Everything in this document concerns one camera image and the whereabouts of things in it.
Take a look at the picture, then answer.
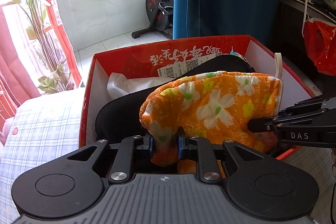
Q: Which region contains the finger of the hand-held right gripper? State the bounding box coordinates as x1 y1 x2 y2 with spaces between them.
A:
248 96 336 133

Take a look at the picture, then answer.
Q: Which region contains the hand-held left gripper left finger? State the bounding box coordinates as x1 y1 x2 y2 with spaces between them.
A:
67 133 155 185

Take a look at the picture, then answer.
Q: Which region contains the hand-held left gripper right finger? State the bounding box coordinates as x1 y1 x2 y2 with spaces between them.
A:
177 127 267 185

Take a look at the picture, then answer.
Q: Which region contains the black padded pouch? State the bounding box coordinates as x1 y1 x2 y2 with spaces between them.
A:
95 54 257 144

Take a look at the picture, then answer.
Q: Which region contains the orange floral oven mitt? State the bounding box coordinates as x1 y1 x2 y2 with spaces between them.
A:
139 52 286 179

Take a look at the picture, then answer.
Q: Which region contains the white plastic bundle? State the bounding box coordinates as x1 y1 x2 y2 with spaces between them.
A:
107 72 164 104

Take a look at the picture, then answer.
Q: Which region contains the red cardboard box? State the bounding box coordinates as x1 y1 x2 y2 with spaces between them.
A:
78 35 323 162

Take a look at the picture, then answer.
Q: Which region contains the red plastic bag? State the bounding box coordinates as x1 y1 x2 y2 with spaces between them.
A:
303 18 336 74

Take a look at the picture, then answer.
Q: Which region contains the pink printed backdrop cloth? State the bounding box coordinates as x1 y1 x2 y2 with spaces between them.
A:
0 0 83 146

